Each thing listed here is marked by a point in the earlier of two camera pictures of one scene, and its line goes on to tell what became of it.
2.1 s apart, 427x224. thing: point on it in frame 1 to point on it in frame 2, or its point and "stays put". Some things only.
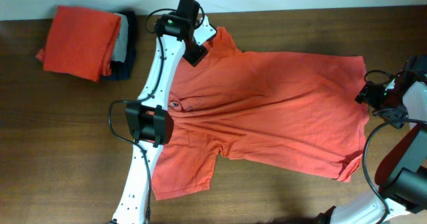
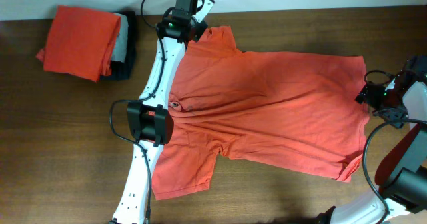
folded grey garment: x=121 y=46 stays put
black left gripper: x=196 y=57 to x=199 y=30
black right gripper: x=371 y=99 stays put
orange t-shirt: x=304 y=113 stays put
